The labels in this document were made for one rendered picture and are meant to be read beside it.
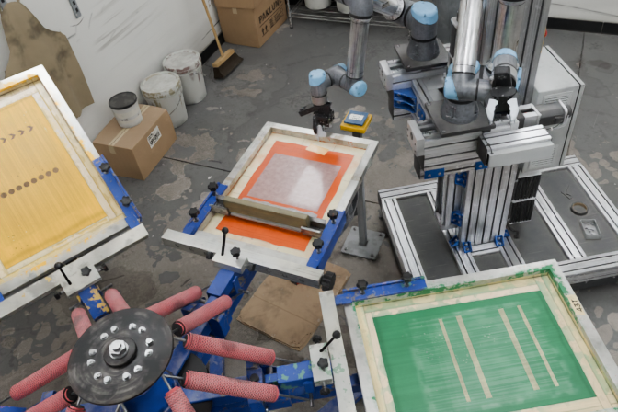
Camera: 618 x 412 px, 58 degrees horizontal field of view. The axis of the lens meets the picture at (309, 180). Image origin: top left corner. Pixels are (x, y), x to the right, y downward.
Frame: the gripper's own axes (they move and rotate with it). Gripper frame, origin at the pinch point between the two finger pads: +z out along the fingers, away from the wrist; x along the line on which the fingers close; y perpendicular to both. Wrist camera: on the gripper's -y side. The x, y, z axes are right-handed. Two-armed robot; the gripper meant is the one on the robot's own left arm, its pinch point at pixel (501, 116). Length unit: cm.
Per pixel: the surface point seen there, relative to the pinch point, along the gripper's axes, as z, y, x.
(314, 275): 19, 55, 65
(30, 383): 83, 34, 133
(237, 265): 22, 48, 92
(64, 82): -117, 50, 274
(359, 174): -42, 61, 62
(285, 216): -7, 52, 83
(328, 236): -3, 59, 65
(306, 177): -39, 61, 86
